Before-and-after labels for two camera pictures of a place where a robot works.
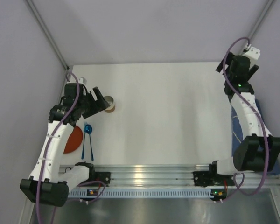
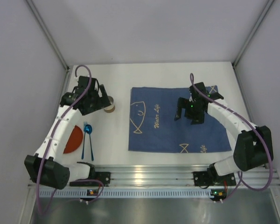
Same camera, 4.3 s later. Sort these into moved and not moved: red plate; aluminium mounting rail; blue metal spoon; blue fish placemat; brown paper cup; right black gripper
Moved: right black gripper; blue fish placemat
Not moved: red plate; brown paper cup; blue metal spoon; aluminium mounting rail
